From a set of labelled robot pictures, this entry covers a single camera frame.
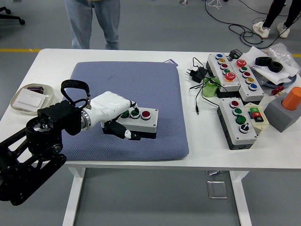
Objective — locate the black power adapter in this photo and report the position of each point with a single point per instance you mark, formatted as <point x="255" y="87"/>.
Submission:
<point x="196" y="74"/>

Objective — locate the grey five-button control box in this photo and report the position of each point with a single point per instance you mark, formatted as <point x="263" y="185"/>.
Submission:
<point x="216" y="60"/>
<point x="257" y="93"/>

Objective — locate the white table leg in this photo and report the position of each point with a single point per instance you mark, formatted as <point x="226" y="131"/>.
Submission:
<point x="242" y="204"/>
<point x="73" y="200"/>

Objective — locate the silver floor socket plate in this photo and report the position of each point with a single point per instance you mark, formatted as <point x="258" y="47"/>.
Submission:
<point x="214" y="173"/>
<point x="217" y="189"/>

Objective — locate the white wall switch plate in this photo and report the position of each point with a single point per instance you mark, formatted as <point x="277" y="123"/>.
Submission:
<point x="29" y="100"/>

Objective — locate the grey block holder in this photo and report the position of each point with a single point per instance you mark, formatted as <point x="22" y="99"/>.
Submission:
<point x="279" y="115"/>

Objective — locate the black terminal module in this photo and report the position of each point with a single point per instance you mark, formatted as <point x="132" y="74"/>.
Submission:
<point x="235" y="54"/>

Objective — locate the black office chair base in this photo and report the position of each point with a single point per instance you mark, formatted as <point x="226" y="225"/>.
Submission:
<point x="14" y="17"/>

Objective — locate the white foam sheet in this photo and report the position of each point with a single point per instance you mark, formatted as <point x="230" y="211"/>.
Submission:
<point x="251" y="55"/>

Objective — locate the person with white shoes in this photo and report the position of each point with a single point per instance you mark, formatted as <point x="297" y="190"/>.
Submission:
<point x="272" y="14"/>

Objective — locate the green cylinder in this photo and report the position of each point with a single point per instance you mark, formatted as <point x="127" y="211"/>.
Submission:
<point x="209" y="90"/>

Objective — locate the blue-grey fabric mat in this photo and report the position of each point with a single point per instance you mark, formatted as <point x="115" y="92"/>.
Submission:
<point x="129" y="77"/>

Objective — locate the dark red small cylinder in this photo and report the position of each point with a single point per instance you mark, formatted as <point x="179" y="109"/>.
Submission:
<point x="35" y="89"/>

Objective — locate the grey four-button control box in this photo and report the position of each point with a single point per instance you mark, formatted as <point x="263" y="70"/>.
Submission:
<point x="244" y="137"/>
<point x="150" y="123"/>

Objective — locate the clear bubble wrap bag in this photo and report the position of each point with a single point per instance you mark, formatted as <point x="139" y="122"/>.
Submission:
<point x="281" y="53"/>

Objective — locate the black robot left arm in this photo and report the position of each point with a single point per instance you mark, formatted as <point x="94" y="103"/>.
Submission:
<point x="58" y="115"/>

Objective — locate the beige shallow tray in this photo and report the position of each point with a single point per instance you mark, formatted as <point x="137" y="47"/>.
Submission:
<point x="48" y="96"/>

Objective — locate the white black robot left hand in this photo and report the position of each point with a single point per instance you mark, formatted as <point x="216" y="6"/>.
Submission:
<point x="108" y="103"/>

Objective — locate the blue round plate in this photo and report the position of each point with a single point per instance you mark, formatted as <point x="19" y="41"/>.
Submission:
<point x="292" y="80"/>

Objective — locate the cream three-button switch box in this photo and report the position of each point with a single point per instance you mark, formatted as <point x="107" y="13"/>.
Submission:
<point x="263" y="123"/>

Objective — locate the orange cylinder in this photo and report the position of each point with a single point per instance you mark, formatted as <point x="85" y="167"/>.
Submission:
<point x="292" y="99"/>

